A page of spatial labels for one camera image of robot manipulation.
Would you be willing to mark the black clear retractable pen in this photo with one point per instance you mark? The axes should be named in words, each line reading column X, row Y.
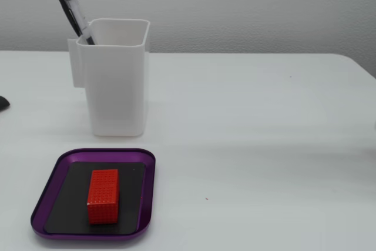
column 77, row 17

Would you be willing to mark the white plastic pen holder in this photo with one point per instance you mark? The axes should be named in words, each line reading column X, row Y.
column 117, row 86

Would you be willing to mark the purple metal tray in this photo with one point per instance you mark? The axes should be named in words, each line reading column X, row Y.
column 147, row 174

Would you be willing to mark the red studded block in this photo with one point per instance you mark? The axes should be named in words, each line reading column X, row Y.
column 103, row 195

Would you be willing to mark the black tray mat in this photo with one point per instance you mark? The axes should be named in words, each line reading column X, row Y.
column 73, row 204

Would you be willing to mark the dark rounded object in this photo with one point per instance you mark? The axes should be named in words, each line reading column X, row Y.
column 3, row 104

